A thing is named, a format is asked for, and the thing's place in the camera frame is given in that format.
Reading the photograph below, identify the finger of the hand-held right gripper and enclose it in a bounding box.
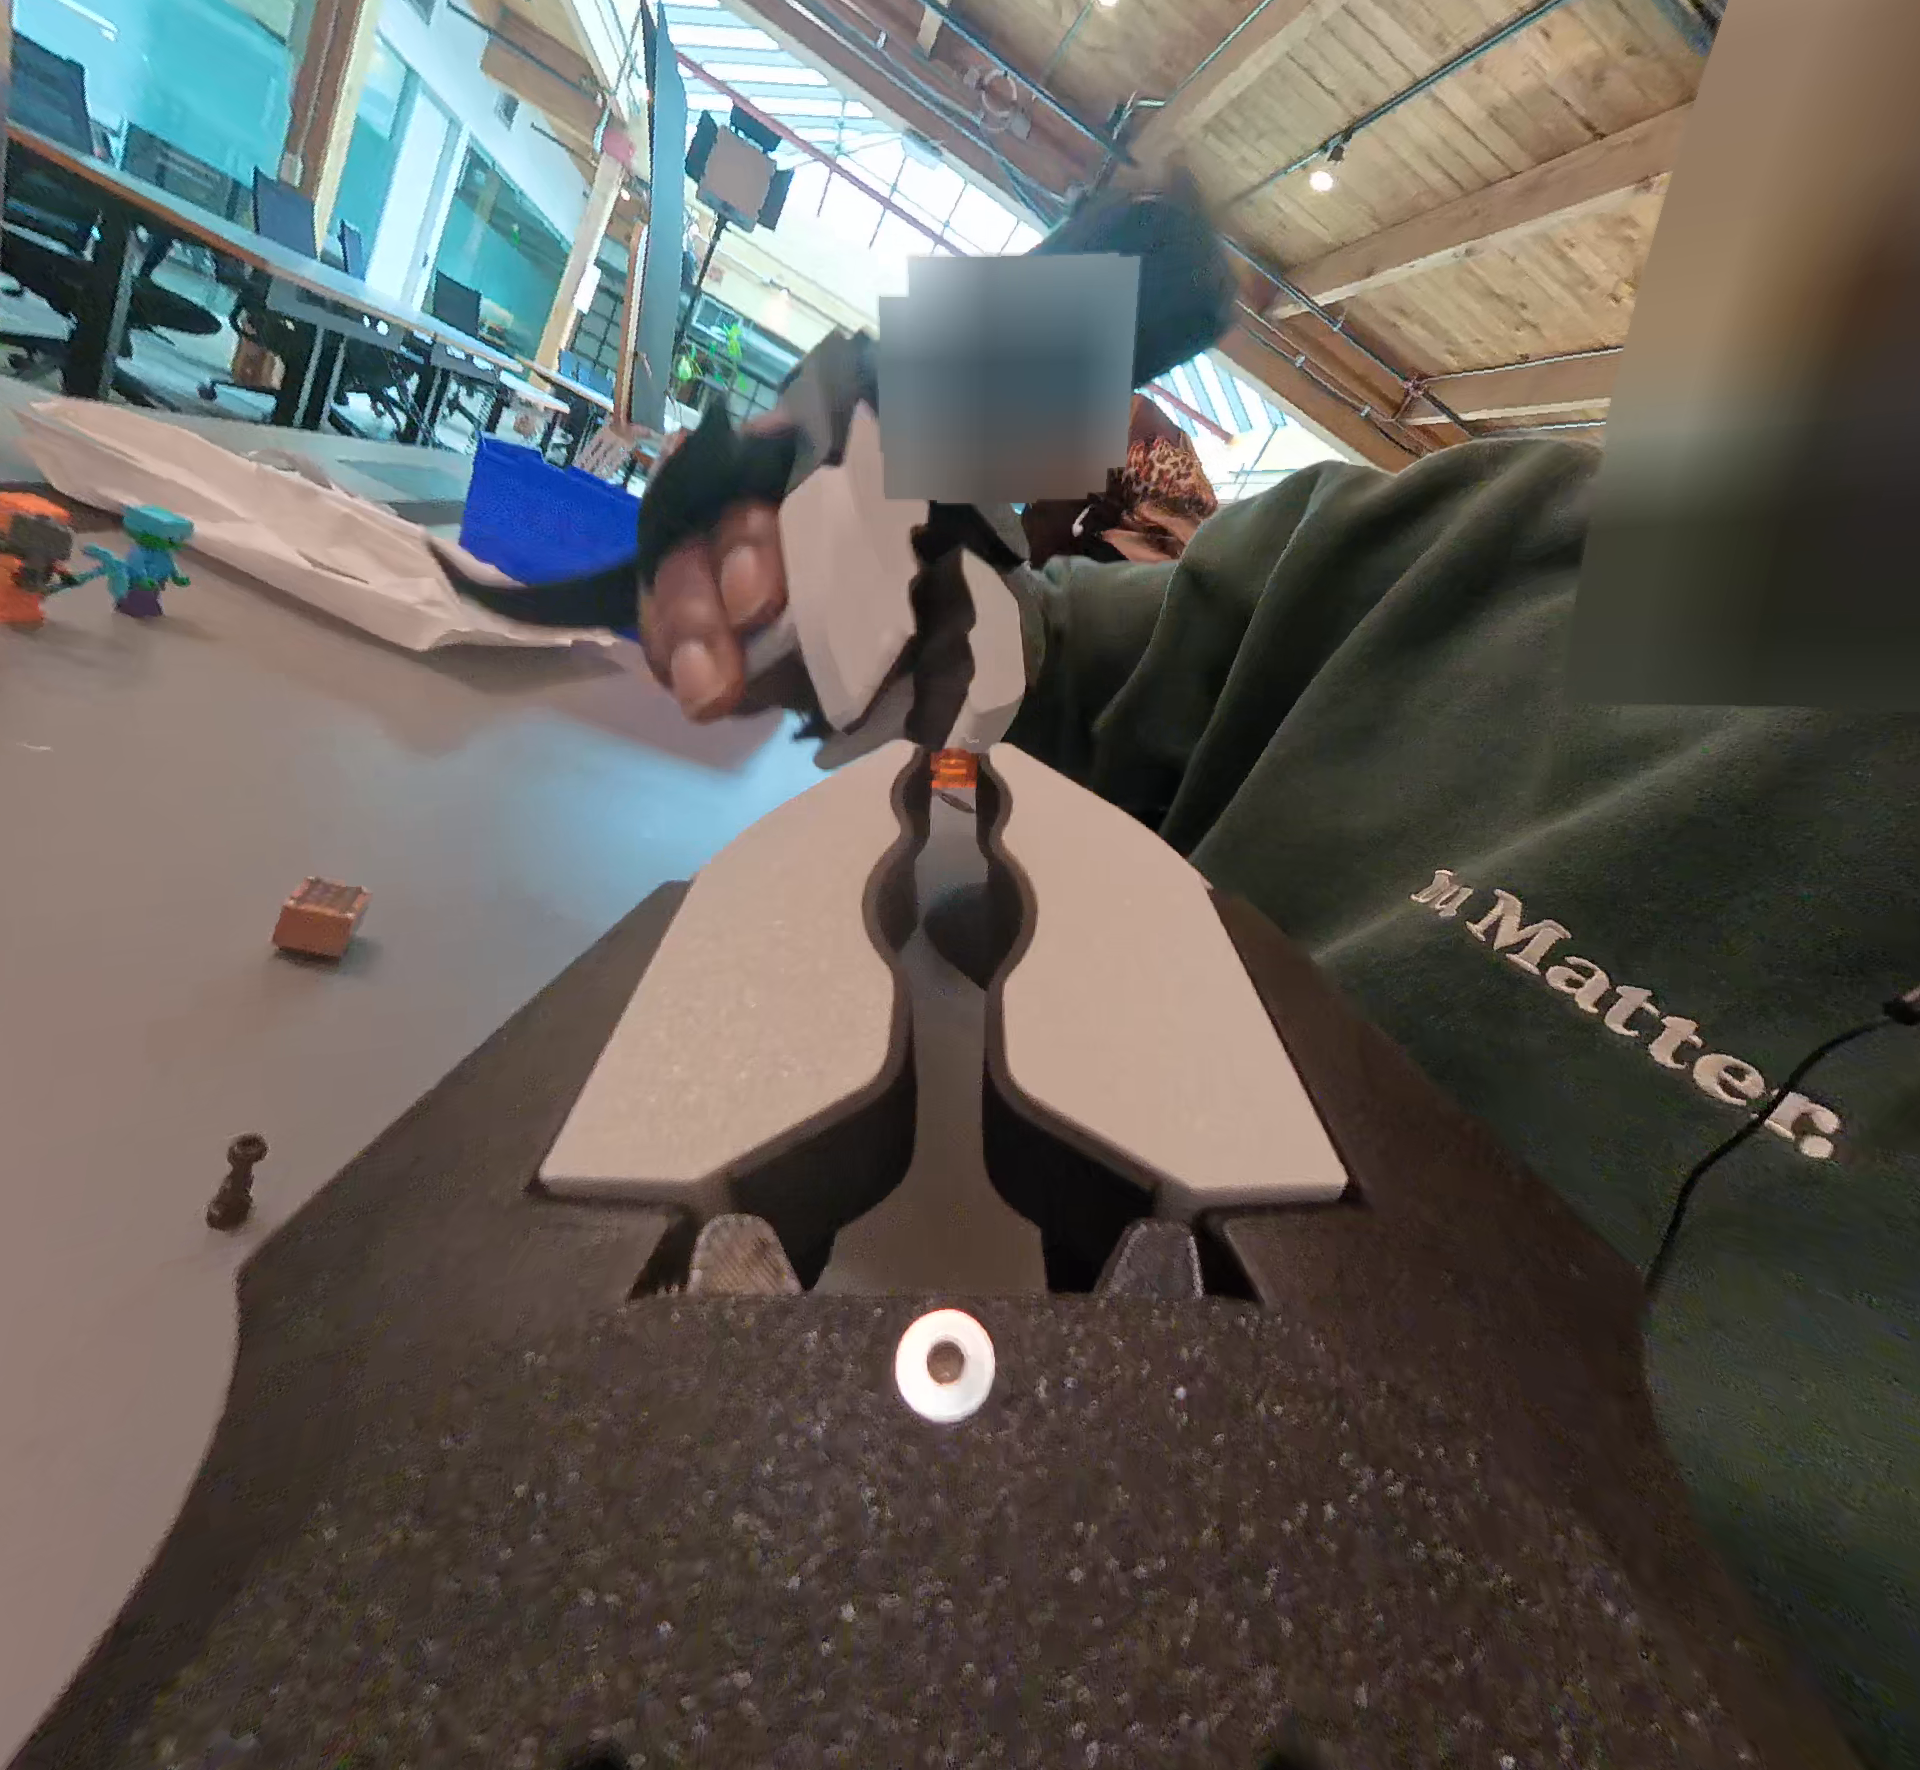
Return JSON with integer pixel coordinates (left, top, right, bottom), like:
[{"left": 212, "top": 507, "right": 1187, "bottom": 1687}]
[
  {"left": 777, "top": 413, "right": 941, "bottom": 742},
  {"left": 814, "top": 551, "right": 1034, "bottom": 772}
]

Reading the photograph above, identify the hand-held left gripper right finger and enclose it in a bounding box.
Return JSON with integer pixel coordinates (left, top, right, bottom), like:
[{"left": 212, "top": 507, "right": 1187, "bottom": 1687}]
[{"left": 973, "top": 742, "right": 1351, "bottom": 1294}]

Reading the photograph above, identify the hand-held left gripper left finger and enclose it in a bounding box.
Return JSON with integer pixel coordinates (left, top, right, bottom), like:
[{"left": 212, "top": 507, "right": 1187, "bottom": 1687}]
[{"left": 533, "top": 743, "right": 941, "bottom": 1278}]

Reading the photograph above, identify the person's right forearm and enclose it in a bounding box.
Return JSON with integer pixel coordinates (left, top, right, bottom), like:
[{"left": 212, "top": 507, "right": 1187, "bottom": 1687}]
[{"left": 1026, "top": 442, "right": 1590, "bottom": 887}]

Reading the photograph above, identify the person's right hand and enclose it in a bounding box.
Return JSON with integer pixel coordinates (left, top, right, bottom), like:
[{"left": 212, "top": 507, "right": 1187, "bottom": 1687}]
[{"left": 643, "top": 499, "right": 796, "bottom": 727}]

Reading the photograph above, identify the leopard print cloth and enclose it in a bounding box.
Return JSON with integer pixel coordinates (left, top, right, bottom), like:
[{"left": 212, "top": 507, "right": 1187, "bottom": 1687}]
[{"left": 1072, "top": 393, "right": 1220, "bottom": 560}]

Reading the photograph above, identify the blue plastic bin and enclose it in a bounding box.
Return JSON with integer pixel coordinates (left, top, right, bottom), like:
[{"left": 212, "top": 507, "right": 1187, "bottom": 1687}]
[{"left": 458, "top": 436, "right": 663, "bottom": 586}]

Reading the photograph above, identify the tall dark panel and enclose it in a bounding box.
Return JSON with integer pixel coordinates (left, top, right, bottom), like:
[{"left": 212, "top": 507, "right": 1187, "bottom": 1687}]
[{"left": 611, "top": 0, "right": 696, "bottom": 441}]

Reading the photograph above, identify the studio light panel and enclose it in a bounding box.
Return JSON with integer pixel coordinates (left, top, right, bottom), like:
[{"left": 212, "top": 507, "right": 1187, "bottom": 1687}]
[{"left": 683, "top": 107, "right": 796, "bottom": 346}]

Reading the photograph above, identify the brown studded brick block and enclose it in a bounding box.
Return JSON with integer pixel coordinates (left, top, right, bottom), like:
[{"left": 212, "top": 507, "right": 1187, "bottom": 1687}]
[{"left": 272, "top": 875, "right": 372, "bottom": 962}]

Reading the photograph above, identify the white crumpled paper bag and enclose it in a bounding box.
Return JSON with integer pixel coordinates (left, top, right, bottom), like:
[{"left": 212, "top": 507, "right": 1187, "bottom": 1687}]
[{"left": 16, "top": 397, "right": 632, "bottom": 655}]

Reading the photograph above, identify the person's green sweatshirt torso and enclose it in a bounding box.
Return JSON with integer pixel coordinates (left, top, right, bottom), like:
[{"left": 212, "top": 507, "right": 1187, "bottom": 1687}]
[{"left": 1198, "top": 436, "right": 1920, "bottom": 1751}]

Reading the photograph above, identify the teal toy minifigure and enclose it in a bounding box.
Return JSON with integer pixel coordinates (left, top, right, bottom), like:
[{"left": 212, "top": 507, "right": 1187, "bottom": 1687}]
[{"left": 81, "top": 507, "right": 198, "bottom": 623}]

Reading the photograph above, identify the long office table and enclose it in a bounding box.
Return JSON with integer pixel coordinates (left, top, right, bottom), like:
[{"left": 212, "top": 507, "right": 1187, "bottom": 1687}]
[{"left": 0, "top": 126, "right": 602, "bottom": 446}]

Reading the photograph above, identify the orange toy minifigure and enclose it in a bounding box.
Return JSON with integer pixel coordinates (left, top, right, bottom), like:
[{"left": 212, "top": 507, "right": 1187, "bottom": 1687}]
[{"left": 0, "top": 493, "right": 76, "bottom": 631}]

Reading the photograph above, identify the thin black cable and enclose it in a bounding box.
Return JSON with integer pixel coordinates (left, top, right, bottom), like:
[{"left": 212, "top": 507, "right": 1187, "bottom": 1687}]
[{"left": 1641, "top": 991, "right": 1920, "bottom": 1292}]

